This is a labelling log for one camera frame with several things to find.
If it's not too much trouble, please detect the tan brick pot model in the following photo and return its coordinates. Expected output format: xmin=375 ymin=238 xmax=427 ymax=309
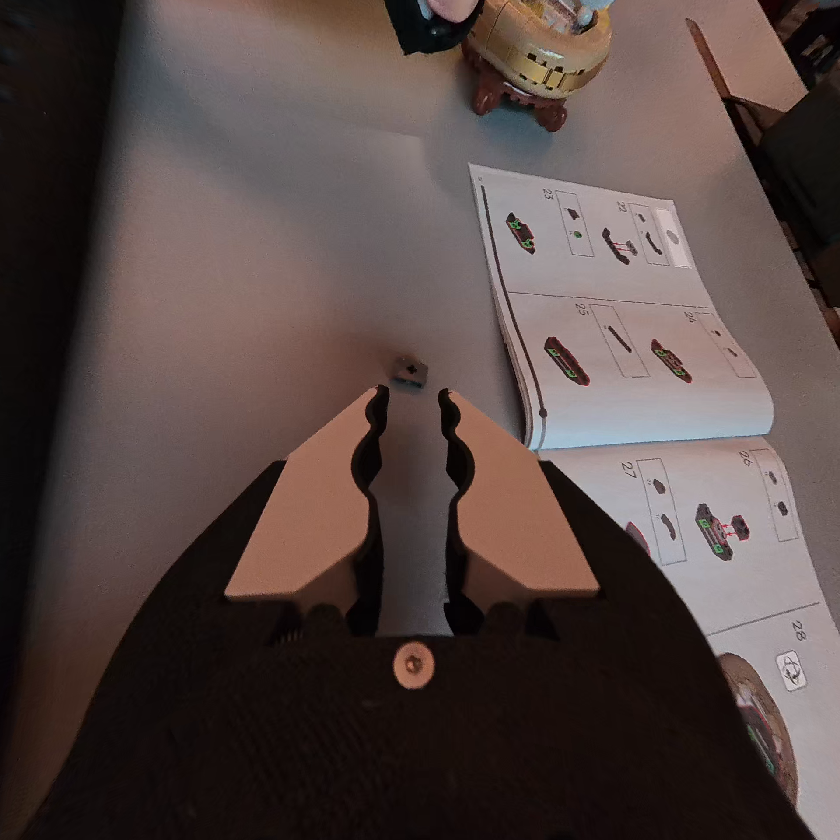
xmin=461 ymin=0 xmax=614 ymax=133

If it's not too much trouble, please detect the grey desk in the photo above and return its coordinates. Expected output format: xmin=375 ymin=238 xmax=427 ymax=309
xmin=0 ymin=0 xmax=840 ymax=840

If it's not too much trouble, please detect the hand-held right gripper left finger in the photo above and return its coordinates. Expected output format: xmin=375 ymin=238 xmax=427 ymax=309
xmin=223 ymin=385 xmax=391 ymax=637

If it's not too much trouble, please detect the instruction booklet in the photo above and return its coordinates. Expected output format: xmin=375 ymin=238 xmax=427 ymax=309
xmin=467 ymin=163 xmax=840 ymax=840

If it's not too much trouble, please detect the small grey brick piece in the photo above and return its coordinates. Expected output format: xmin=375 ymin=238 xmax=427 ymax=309
xmin=392 ymin=354 xmax=431 ymax=393

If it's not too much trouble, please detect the black rectangular box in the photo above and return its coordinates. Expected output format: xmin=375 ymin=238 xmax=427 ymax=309
xmin=760 ymin=77 xmax=840 ymax=263

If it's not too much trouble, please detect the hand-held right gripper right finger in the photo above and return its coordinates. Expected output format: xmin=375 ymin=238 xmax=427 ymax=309
xmin=437 ymin=387 xmax=602 ymax=636

